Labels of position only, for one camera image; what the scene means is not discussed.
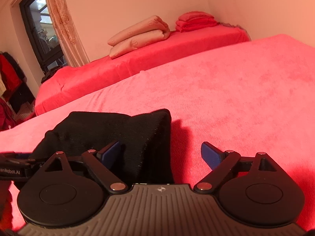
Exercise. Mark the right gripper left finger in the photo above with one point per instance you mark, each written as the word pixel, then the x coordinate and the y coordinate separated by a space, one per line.
pixel 67 191

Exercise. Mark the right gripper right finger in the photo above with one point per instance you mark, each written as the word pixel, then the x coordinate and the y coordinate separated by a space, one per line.
pixel 253 190

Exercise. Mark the black pants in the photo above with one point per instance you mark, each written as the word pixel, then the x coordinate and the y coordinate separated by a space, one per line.
pixel 143 155

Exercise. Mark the pink near bed blanket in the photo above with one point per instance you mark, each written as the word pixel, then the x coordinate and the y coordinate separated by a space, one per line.
pixel 250 97

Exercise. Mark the red far bed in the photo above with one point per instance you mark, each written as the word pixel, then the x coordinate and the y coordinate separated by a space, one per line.
pixel 69 83

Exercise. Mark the dark window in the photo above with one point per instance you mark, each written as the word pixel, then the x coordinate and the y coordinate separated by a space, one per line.
pixel 42 35

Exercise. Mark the beige patterned curtain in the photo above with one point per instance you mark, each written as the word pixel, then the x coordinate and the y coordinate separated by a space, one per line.
pixel 66 32

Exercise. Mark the red folded blanket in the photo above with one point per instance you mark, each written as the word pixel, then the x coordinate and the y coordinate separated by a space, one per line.
pixel 195 20

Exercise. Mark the beige folded quilt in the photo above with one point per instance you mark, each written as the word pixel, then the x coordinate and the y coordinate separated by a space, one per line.
pixel 141 34

